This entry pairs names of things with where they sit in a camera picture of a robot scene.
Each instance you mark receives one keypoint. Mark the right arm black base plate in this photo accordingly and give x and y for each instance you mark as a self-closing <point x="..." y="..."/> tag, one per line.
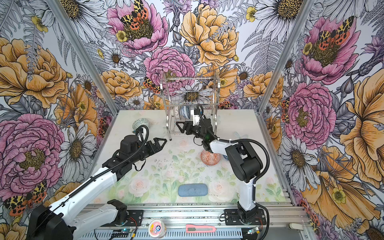
<point x="232" y="218"/>

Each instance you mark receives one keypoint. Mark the green patterned ceramic bowl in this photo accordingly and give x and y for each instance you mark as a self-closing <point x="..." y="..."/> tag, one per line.
<point x="139" y="122"/>

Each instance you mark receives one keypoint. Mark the round pink sticker tin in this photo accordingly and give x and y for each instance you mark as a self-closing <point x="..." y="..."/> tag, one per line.
<point x="157" y="229"/>

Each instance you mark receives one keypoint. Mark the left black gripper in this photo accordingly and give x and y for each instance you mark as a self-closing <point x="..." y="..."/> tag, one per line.
<point x="156" y="145"/>

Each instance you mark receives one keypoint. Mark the red patterned ceramic bowl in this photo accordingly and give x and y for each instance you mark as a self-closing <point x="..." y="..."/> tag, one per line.
<point x="210" y="159"/>

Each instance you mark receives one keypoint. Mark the white black lattice bowl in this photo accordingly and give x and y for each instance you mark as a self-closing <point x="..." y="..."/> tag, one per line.
<point x="176" y="112"/>

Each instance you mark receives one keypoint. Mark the small green circuit board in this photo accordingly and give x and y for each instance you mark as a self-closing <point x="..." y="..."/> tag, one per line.
<point x="123" y="231"/>

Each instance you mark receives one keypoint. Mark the blue grey sponge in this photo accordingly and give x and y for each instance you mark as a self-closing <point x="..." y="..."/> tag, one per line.
<point x="193" y="190"/>

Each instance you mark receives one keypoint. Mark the pink utility knife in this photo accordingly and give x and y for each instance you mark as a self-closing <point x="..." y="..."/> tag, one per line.
<point x="200" y="229"/>

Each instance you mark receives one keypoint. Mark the steel wire dish rack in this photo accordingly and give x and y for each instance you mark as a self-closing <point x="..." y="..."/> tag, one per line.
<point x="190" y="91"/>

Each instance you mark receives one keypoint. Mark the blue floral ceramic bowl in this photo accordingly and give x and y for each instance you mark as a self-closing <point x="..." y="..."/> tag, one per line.
<point x="185" y="112"/>

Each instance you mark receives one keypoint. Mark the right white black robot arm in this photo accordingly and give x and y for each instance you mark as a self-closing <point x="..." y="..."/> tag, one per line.
<point x="249" y="159"/>

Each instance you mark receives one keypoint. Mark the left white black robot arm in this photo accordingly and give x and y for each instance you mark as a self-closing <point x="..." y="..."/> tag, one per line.
<point x="61" y="220"/>

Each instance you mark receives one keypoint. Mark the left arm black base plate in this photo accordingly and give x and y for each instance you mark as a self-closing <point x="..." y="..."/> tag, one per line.
<point x="132" y="217"/>

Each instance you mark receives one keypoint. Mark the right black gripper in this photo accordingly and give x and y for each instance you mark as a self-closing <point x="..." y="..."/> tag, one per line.
<point x="187" y="124"/>

